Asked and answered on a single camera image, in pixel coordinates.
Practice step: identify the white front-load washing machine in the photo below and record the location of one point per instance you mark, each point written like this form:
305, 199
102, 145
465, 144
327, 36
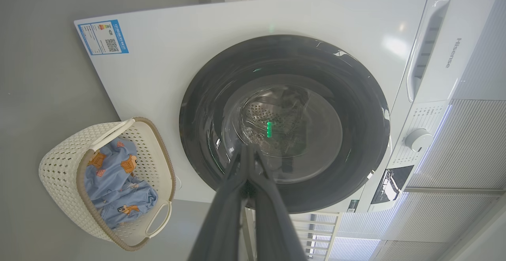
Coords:
158, 75

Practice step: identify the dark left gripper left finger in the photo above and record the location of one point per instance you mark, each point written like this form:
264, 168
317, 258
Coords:
225, 221

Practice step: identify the blue energy label sticker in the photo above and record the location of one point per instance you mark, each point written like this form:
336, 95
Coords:
103, 36

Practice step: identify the white round control knob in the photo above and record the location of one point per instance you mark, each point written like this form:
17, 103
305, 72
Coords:
418, 140

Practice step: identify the round glass washer door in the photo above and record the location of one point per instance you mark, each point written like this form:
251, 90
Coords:
355, 134

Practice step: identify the blue cartoon print garment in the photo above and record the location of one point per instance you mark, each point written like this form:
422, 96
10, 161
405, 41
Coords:
132, 203
110, 166

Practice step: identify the white detergent drawer front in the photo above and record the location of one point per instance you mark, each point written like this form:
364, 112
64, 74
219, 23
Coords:
458, 31

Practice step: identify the cream perforated laundry basket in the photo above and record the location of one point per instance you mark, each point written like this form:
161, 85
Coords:
59, 166

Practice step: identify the white slatted railing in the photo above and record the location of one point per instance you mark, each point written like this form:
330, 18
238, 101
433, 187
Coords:
316, 233

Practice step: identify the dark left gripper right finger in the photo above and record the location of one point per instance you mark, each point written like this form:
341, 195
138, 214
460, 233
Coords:
274, 229

